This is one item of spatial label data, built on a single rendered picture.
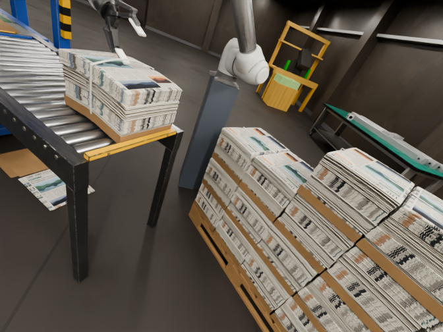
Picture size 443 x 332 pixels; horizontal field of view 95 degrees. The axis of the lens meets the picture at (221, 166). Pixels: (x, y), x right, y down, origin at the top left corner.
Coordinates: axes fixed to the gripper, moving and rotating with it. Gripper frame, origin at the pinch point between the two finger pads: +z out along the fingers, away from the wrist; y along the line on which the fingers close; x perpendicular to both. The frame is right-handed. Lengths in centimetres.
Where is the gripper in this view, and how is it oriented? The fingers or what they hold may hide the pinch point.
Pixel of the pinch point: (133, 47)
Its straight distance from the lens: 95.8
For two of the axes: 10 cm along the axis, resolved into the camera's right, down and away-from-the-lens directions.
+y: -6.8, 4.3, 6.0
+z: 5.5, 8.4, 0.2
